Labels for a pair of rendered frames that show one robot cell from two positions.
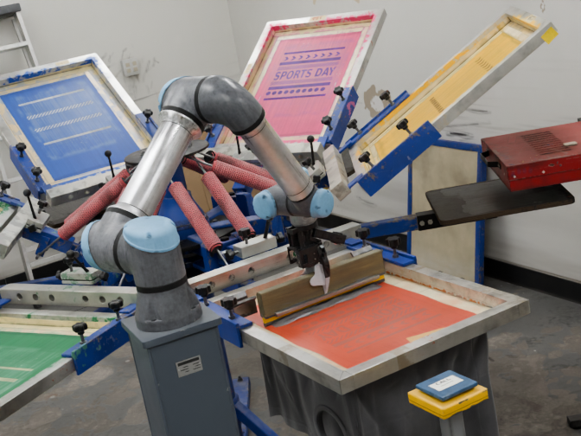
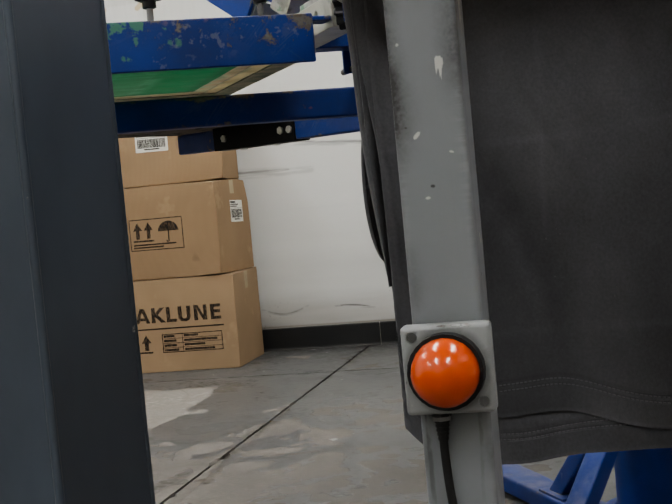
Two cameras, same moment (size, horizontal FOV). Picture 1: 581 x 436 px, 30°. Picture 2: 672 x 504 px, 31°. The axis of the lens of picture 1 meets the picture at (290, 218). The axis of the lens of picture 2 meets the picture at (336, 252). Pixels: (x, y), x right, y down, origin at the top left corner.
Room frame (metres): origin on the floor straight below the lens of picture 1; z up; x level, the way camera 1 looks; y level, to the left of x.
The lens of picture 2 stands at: (1.65, -0.68, 0.75)
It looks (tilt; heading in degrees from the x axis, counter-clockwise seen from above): 3 degrees down; 41
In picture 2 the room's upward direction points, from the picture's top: 5 degrees counter-clockwise
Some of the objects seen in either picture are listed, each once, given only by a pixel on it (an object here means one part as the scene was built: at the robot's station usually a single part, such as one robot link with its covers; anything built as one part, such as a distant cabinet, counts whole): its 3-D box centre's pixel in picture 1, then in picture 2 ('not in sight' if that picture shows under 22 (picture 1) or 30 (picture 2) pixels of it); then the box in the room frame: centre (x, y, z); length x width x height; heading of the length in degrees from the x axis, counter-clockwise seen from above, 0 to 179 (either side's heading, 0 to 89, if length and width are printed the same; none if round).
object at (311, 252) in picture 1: (305, 243); not in sight; (2.87, -0.03, 1.14); 0.09 x 0.08 x 0.12; 118
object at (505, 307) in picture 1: (349, 308); not in sight; (2.77, -0.12, 0.97); 0.79 x 0.58 x 0.04; 28
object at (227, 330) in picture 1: (220, 320); not in sight; (2.85, 0.24, 0.97); 0.30 x 0.05 x 0.07; 28
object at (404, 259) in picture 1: (381, 259); not in sight; (3.11, -0.25, 0.97); 0.30 x 0.05 x 0.07; 28
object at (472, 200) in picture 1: (374, 227); not in sight; (3.67, -0.29, 0.91); 1.34 x 0.40 x 0.08; 88
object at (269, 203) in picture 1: (278, 201); not in sight; (2.79, 0.02, 1.30); 0.11 x 0.11 x 0.08; 47
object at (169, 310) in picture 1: (164, 298); not in sight; (2.32, 0.31, 1.25); 0.15 x 0.15 x 0.10
